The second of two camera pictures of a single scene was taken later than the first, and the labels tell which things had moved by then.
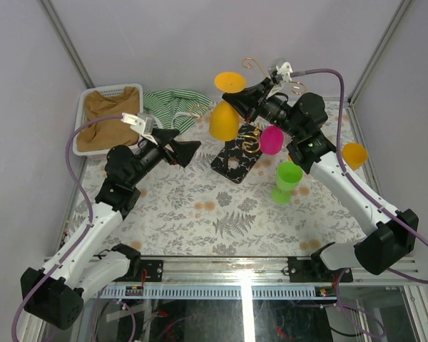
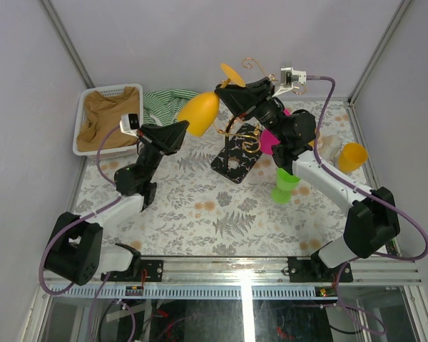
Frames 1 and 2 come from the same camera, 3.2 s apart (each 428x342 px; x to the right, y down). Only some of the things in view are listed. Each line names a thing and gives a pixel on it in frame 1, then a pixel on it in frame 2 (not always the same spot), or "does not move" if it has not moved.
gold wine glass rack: x=235 y=157 does not move
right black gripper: x=247 y=101 does not move
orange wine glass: x=224 y=122 → x=201 y=110
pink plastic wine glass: x=272 y=140 does not move
